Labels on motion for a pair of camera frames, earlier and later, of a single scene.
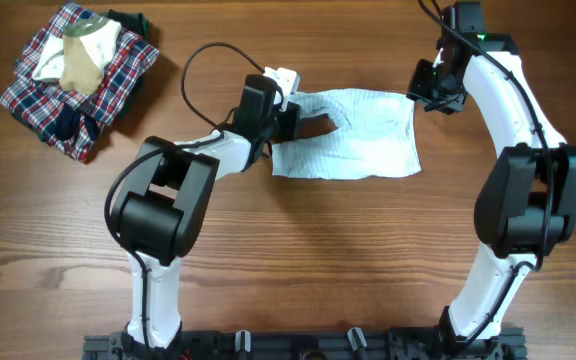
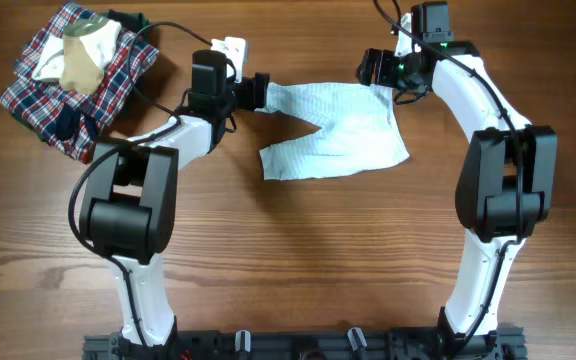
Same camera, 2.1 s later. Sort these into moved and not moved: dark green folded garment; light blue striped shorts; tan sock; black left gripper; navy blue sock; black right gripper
Moved: black left gripper; light blue striped shorts; black right gripper
Not moved: navy blue sock; dark green folded garment; tan sock
